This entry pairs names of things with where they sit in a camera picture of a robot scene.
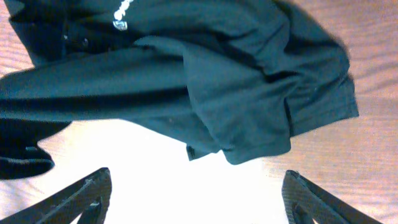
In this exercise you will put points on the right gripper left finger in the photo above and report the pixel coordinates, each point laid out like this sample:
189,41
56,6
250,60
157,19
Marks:
87,200

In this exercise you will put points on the black t-shirt with white logo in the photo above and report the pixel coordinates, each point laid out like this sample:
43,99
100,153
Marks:
237,77

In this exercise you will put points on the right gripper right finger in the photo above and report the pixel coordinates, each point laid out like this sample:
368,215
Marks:
307,203

